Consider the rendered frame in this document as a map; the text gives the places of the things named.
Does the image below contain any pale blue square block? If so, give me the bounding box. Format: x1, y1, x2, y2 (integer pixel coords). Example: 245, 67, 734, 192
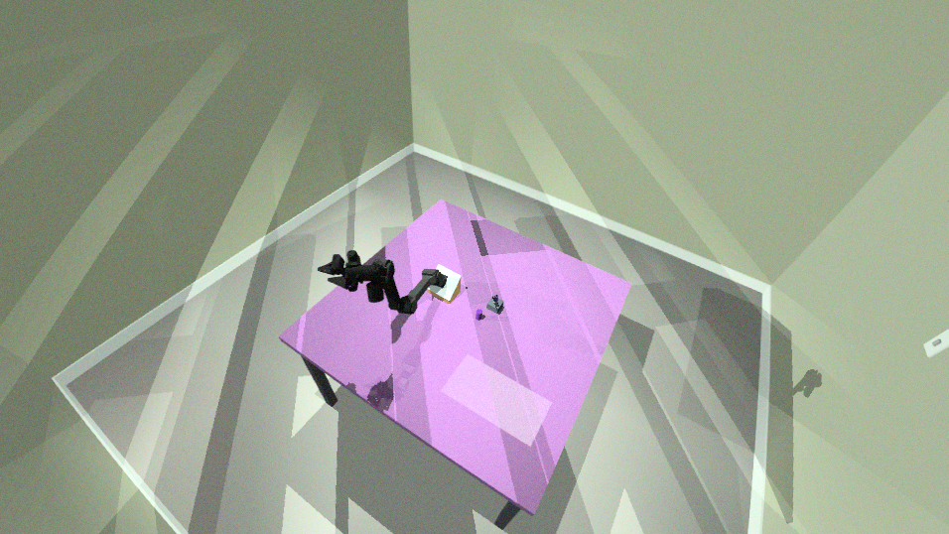
486, 296, 504, 313

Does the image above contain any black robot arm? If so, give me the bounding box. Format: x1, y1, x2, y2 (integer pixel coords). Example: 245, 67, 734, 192
345, 250, 448, 315

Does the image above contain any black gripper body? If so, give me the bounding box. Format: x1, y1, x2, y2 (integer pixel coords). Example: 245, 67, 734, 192
331, 254, 365, 292

